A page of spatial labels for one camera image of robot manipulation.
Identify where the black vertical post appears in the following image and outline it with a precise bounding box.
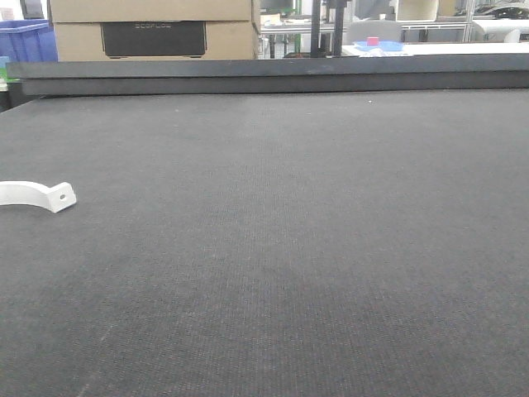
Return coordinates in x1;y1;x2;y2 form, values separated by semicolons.
310;0;322;59

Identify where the blue tray on table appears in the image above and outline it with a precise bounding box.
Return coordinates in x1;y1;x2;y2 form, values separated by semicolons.
353;41;403;52

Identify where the upper cardboard box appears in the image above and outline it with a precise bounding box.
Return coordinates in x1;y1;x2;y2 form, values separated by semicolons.
50;0;260;23

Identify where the black raised back board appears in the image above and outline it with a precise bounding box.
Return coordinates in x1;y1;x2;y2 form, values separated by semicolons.
7;54;528;96

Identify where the white pipe clamp bracket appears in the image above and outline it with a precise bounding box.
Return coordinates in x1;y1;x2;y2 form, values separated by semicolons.
0;181;77;213

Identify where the lower cardboard box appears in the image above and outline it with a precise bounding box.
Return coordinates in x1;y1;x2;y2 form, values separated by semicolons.
53;22;259;62

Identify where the blue crate far left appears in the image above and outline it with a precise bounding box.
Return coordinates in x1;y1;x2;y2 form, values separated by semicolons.
1;19;58;62

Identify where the cardboard box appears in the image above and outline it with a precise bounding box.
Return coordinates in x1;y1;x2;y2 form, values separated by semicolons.
50;0;260;23
53;22;259;62

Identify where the red cube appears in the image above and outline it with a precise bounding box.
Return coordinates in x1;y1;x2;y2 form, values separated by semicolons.
366;36;379;46

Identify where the white background table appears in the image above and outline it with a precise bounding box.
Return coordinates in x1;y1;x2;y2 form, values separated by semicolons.
342;42;528;57

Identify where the dark grey table mat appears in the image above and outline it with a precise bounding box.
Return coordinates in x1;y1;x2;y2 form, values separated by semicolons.
1;90;528;396

